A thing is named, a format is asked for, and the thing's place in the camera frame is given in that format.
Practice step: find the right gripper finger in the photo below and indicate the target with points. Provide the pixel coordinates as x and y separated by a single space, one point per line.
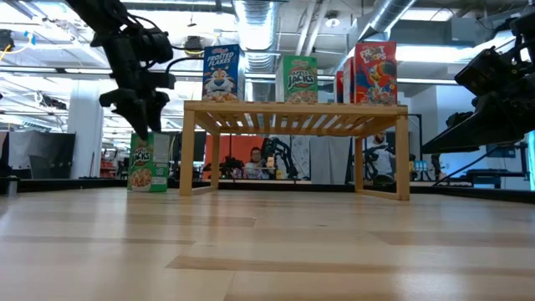
439 145
489 131

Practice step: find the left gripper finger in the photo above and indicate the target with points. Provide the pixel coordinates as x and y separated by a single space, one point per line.
156 110
131 108

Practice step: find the green Apple Jacks cereal box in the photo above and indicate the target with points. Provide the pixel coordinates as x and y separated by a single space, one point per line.
146 167
301 79

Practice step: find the blue Frosted Flakes cereal box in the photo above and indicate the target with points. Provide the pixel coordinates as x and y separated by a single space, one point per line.
220 75

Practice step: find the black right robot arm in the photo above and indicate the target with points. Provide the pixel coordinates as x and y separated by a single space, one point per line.
524 33

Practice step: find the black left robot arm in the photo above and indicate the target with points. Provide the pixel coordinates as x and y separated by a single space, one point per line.
100 14

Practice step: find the black background robot arm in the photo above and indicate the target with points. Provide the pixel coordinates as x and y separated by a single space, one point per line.
284 154

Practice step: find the wooden slatted shelf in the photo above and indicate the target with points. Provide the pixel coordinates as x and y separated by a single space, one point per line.
292 108

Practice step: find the dark monitor screen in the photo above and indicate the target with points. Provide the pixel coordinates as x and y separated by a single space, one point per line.
501 152

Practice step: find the white round column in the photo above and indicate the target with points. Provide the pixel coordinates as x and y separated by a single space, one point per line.
85 138

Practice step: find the person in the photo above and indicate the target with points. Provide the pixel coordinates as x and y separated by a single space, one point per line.
255 165
381 154

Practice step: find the dark grey partition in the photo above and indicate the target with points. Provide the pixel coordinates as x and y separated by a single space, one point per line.
46 154

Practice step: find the black ceiling device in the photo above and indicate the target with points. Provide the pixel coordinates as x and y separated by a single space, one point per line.
6 39

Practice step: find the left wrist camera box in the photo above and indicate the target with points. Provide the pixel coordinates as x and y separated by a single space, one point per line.
156 46

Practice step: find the black ceiling camera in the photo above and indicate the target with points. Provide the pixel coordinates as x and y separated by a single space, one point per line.
193 44

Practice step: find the orange wall panel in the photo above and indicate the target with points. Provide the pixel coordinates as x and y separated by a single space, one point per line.
234 150

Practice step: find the black aluminium table frame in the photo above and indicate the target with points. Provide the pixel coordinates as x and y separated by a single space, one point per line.
62 185

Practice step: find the silver ribbed ventilation duct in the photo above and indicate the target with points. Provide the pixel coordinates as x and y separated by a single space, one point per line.
257 33

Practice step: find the small grey post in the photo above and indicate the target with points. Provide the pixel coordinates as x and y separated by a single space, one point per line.
12 186

